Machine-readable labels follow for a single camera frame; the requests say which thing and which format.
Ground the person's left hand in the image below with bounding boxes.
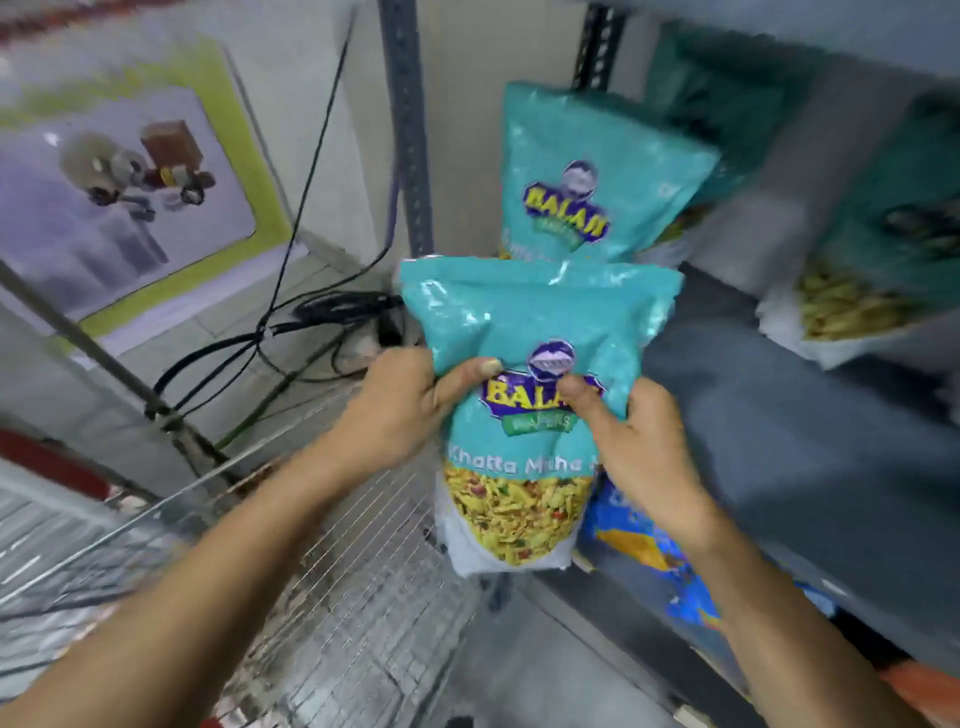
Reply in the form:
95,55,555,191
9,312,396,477
330,346,504,475

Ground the person's right hand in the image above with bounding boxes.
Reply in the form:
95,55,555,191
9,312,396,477
556,374,700,528

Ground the teal snack packet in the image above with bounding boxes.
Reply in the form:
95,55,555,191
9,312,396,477
498,81,723,265
399,256,685,579

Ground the person's left forearm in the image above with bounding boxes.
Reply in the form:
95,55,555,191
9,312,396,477
0,435,391,728

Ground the person's right forearm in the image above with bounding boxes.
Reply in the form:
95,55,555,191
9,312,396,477
652,491,931,728

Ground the blue snack packet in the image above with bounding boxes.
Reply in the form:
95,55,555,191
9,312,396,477
573,474,837,631

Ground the grey metal shelf rack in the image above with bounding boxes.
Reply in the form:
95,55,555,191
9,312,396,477
377,0,960,728

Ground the dark green snack packet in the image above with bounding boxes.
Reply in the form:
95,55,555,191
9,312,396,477
643,21,826,249
756,88,960,372

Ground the black cable bundle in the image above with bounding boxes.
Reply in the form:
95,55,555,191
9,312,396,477
146,288,410,425

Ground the wire shopping cart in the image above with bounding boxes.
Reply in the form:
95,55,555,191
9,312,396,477
0,258,519,728

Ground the green bordered wall poster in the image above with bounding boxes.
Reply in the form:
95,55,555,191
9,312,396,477
0,39,310,370

